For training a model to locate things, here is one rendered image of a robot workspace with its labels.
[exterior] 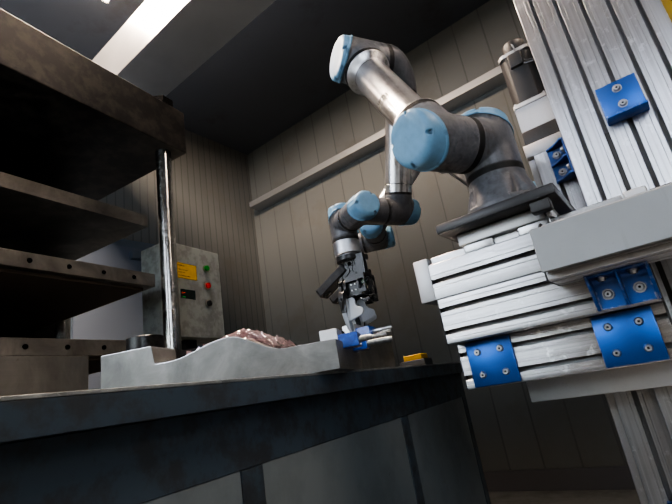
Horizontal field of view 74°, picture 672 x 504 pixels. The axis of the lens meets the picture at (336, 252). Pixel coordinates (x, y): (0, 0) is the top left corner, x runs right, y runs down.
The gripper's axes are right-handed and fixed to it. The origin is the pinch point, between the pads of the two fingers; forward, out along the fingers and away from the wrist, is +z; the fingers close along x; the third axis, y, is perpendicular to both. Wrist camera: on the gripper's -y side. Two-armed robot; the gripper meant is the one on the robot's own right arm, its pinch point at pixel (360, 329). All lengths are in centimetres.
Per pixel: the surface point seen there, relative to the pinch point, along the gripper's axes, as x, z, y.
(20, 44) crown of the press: -82, -96, -57
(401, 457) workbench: -22.7, 37.1, 16.3
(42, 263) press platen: -68, -31, -67
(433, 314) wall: 196, -26, -32
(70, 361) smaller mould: -99, 9, 2
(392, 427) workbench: -24.8, 29.6, 16.3
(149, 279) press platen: -30, -31, -67
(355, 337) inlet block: -57, 9, 27
